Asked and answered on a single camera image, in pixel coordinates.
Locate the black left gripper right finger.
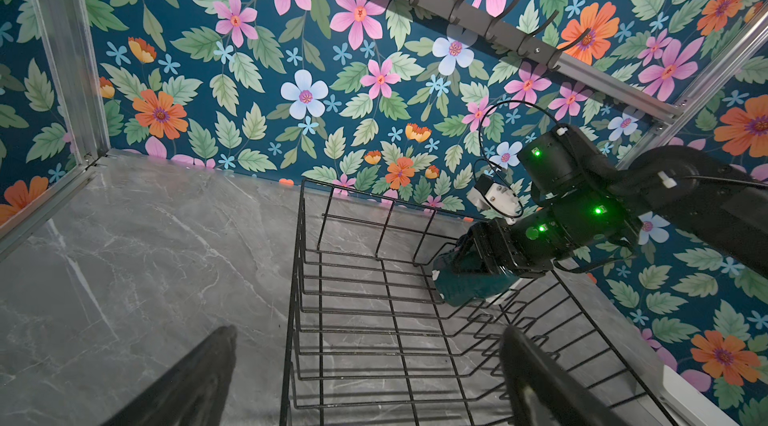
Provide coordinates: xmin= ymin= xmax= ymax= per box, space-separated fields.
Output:
xmin=499 ymin=325 xmax=626 ymax=426

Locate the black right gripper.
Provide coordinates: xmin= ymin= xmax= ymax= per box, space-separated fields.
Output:
xmin=452 ymin=209 xmax=576 ymax=278

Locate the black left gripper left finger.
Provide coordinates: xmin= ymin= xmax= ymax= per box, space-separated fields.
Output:
xmin=105 ymin=325 xmax=237 ymax=426

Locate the green mug cream interior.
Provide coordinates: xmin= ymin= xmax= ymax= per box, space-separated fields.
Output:
xmin=431 ymin=250 xmax=520 ymax=307

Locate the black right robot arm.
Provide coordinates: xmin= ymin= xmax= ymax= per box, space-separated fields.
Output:
xmin=445 ymin=124 xmax=767 ymax=278

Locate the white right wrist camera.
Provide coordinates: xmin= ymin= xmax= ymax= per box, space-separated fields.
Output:
xmin=467 ymin=175 xmax=523 ymax=224

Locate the black wire dish rack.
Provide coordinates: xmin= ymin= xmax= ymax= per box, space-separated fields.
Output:
xmin=279 ymin=180 xmax=675 ymax=425

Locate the dark wall hook rail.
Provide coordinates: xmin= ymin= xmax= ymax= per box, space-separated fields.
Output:
xmin=404 ymin=0 xmax=589 ymax=72

